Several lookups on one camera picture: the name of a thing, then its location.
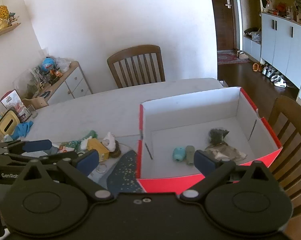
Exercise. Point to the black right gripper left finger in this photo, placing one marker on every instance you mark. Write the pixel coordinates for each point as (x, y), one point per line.
(62, 178)

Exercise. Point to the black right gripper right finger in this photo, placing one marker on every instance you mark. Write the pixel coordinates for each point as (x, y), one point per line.
(215, 173)

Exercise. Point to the dark fuzzy packet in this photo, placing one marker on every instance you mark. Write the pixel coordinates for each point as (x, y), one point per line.
(217, 136)

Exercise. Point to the teal egg-shaped toy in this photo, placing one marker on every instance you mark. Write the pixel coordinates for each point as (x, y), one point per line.
(179, 154)

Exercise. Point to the brown crumpled bag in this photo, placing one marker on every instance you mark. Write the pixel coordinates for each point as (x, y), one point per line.
(224, 151)

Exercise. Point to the grey-green oval object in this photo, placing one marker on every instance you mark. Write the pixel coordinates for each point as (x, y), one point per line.
(190, 151)

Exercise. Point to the blue cloth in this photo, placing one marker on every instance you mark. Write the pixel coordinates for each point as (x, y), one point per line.
(22, 130)

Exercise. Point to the yellow tissue box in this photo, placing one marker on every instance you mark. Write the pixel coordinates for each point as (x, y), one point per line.
(8, 123)

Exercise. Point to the white plastic wrapper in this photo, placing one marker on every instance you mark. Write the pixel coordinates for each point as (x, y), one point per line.
(84, 141)

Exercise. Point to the white furry plush toy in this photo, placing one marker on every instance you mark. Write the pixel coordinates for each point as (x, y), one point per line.
(112, 145)

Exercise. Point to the red and white cardboard box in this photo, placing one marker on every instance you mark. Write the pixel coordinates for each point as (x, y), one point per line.
(182, 120)

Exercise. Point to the red and white carton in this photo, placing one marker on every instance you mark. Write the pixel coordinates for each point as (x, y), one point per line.
(11, 100)

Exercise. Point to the white drawer cabinet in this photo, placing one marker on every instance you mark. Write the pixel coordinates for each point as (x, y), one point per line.
(71, 85)

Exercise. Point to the wooden chair at right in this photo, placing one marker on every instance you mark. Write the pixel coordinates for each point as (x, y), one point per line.
(285, 119)

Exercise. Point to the wooden chair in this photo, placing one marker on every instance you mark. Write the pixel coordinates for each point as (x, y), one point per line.
(285, 119)
(139, 65)

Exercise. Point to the blue globe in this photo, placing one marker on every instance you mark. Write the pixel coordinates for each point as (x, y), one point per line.
(47, 65)

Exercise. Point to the red door mat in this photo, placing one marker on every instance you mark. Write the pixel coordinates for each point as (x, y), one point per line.
(230, 57)

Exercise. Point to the wooden chair at far side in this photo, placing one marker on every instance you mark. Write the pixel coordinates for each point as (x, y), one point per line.
(139, 65)

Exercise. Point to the yellow flower decoration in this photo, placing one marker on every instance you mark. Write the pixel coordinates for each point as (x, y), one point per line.
(4, 17)

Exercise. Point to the brown door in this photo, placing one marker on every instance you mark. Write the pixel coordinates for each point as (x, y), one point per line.
(224, 24)

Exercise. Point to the wall shelf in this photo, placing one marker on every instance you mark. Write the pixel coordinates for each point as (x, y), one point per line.
(8, 29)

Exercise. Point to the white wall cabinet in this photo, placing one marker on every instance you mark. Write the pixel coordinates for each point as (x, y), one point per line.
(272, 36)

